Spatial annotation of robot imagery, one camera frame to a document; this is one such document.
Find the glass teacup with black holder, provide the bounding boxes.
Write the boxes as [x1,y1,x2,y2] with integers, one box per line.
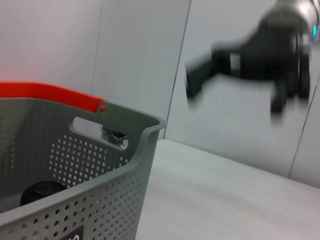
[19,181,70,207]

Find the grey-green perforated storage bin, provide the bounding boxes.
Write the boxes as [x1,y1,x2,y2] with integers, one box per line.
[0,97,168,240]

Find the glass pitcher with black lid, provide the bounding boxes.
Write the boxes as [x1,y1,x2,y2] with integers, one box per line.
[99,126,129,151]

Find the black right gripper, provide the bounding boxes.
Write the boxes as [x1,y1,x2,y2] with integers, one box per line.
[185,31,296,105]

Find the orange bin handle clip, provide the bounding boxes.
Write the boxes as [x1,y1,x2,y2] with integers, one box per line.
[0,81,111,113]

